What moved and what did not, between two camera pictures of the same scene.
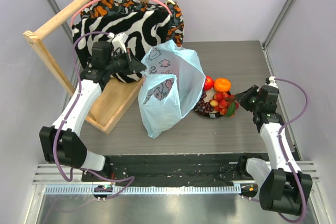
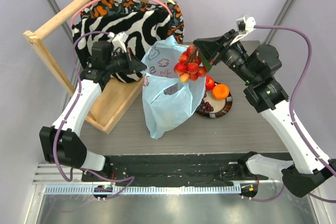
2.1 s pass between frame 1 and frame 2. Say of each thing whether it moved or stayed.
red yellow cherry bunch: moved
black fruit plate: stayed
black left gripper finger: stayed
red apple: stayed
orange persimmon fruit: moved
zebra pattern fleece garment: stayed
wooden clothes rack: stayed
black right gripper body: moved
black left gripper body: stayed
